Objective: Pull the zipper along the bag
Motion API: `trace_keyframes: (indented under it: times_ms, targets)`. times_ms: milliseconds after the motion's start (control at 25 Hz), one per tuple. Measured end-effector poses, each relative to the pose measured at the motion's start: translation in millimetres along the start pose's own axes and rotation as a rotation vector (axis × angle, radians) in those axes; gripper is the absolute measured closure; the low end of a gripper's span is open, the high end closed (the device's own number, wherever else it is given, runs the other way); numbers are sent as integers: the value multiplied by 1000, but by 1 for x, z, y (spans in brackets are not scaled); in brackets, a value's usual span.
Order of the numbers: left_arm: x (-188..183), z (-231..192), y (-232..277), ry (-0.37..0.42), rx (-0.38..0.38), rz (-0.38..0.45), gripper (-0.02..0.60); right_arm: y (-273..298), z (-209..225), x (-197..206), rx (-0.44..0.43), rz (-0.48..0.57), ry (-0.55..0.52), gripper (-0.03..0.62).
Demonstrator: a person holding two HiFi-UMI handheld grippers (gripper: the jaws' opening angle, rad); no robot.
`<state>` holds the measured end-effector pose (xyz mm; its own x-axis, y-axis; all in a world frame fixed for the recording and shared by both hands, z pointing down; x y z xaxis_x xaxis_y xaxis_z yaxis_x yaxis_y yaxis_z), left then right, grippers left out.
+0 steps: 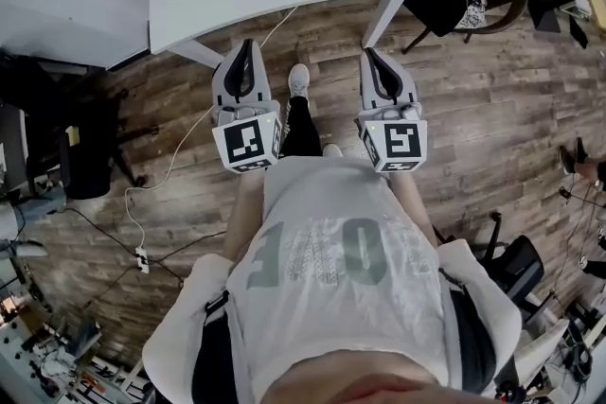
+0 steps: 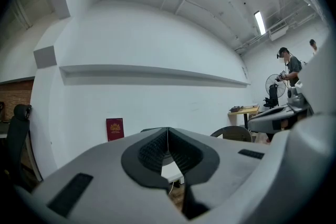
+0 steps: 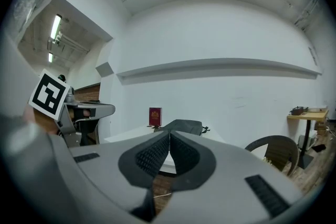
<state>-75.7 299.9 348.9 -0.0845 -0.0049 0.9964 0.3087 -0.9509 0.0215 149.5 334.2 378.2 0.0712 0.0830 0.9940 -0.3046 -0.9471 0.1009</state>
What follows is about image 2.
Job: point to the yellow wooden table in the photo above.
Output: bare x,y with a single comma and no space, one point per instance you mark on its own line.
246,110

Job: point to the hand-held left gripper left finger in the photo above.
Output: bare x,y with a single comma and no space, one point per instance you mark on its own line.
99,178

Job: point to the grey wall panel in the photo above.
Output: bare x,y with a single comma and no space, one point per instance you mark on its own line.
45,57

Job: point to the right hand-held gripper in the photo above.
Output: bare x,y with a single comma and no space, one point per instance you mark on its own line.
295,97

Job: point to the black office chair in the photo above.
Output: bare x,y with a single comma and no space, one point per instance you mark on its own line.
17,133
273,94

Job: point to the ceiling light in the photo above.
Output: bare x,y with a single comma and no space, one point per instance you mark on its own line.
260,22

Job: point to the white air conditioner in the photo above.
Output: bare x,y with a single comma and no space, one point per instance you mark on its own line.
278,32

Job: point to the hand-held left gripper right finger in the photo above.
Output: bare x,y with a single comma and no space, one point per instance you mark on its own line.
231,165

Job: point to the black standing fan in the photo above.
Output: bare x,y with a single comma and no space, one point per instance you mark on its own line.
269,84

